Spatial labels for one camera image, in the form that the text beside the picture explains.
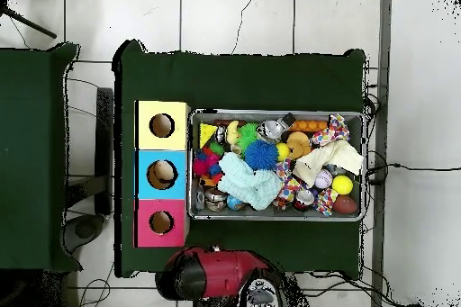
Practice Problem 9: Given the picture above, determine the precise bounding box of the wooden box with three holes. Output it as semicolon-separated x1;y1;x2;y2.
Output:
133;100;191;248

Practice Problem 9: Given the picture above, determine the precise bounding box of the green spiky rubber ball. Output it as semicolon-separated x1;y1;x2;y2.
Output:
236;122;260;153

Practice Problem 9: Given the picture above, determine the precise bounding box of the blue spiky rubber ball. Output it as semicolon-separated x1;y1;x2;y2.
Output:
243;140;280;172

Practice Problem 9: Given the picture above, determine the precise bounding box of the yellow cheese wedge toy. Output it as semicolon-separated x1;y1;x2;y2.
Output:
199;122;219;149

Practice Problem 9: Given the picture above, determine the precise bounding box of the mint green waffle cloth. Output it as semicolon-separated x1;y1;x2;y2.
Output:
216;151;284;212

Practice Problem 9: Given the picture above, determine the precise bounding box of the brown plush toy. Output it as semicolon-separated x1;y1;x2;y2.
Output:
285;131;312;161

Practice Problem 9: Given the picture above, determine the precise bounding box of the dark green table cloth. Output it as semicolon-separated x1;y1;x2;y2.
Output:
0;41;83;274
112;39;367;279

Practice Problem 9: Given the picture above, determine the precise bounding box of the cream waffle cloth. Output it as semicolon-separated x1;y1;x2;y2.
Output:
292;139;365;189

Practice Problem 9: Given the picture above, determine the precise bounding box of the white toy baseball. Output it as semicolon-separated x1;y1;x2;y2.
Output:
313;168;334;190

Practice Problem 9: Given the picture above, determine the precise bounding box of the yellow tennis ball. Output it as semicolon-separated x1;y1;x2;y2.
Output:
331;175;355;195

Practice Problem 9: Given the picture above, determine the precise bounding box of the brown toy football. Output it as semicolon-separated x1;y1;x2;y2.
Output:
331;194;359;215

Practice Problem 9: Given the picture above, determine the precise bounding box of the grey rounded base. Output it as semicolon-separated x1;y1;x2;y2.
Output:
62;212;106;255

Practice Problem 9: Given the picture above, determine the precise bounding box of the black tripod leg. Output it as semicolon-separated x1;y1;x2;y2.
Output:
0;4;58;40

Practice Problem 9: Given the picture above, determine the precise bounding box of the silver wire mesh bin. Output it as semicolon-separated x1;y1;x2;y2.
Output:
187;107;367;222

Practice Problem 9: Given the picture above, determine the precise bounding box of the black power cable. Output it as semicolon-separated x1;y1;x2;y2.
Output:
365;162;461;186

